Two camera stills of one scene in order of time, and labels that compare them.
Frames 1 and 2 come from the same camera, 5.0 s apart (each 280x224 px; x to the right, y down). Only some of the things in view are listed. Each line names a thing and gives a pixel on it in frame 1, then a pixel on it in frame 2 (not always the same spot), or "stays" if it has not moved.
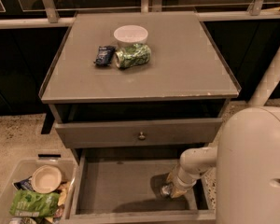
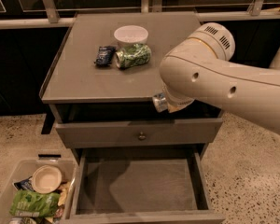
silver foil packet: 166,189 to 161,102
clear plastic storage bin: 37,190 stays
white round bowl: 130,35 stays
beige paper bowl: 47,179 stays
